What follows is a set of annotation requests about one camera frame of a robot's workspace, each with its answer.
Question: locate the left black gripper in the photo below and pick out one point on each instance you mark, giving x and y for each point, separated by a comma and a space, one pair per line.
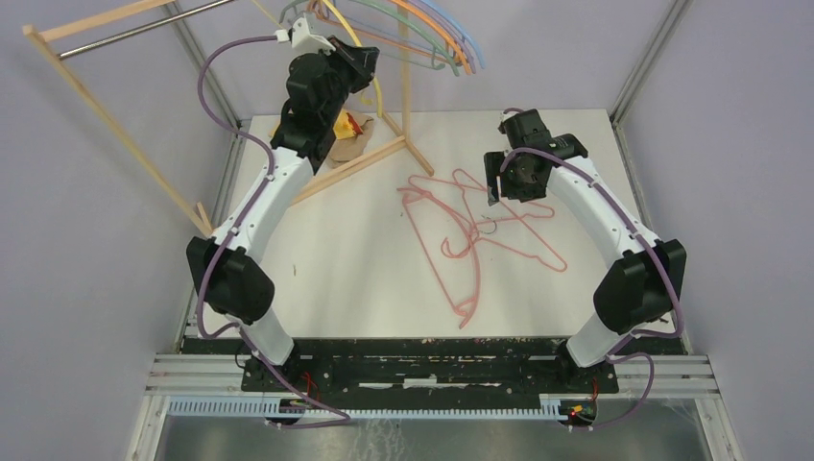
360, 60

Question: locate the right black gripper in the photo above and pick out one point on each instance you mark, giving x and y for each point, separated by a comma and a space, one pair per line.
531, 192

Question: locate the yellow hanger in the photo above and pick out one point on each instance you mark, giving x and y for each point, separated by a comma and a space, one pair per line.
326, 70

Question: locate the purple hanger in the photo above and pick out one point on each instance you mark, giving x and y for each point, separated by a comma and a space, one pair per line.
449, 43

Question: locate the green hanger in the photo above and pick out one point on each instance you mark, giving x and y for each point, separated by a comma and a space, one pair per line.
420, 38

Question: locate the orange hanger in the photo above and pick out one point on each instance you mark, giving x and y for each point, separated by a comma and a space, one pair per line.
439, 38

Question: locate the pink plastic hanger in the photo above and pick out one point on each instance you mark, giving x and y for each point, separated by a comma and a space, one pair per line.
458, 254

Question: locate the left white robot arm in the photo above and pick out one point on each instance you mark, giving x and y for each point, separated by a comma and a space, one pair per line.
225, 266

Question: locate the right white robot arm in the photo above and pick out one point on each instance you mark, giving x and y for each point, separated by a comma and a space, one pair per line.
640, 293

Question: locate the yellow garment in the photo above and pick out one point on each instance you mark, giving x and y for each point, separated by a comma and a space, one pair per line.
348, 125

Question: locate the beige cloth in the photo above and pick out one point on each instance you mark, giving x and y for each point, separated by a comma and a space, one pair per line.
343, 151

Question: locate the metal rack rod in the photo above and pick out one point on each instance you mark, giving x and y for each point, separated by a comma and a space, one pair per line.
171, 19

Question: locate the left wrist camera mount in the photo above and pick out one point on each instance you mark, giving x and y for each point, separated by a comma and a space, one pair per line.
303, 39

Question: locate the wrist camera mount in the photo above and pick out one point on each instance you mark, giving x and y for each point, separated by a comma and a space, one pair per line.
303, 39
502, 118

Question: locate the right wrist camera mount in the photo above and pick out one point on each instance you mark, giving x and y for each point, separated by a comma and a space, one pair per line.
502, 118

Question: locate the pink wire hanger lower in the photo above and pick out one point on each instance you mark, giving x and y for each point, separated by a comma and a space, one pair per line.
526, 242

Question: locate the pink wire hanger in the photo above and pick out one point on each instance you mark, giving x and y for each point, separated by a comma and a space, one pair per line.
453, 198
526, 242

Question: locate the pink wire hanger upper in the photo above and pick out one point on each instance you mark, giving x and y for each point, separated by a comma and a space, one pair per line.
453, 198

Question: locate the white slotted cable duct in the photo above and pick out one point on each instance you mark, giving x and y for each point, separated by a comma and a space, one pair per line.
546, 410

